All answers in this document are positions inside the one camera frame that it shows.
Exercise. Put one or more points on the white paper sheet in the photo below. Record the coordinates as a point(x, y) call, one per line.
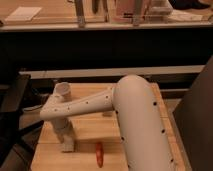
point(23, 14)

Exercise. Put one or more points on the white sponge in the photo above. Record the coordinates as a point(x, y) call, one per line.
point(68, 146)

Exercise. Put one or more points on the orange carrot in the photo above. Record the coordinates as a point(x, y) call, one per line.
point(99, 154)

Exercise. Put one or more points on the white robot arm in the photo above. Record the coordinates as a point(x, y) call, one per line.
point(142, 131)

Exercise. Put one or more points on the white paper cup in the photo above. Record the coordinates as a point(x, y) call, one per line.
point(63, 89)

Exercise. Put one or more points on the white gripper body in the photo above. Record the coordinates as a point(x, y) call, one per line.
point(63, 130)

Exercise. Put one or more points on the pink box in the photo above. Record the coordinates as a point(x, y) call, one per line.
point(124, 8)

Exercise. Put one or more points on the dark panel at right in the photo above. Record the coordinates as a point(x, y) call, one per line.
point(194, 119)

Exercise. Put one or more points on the black chair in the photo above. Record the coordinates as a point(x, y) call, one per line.
point(10, 113)

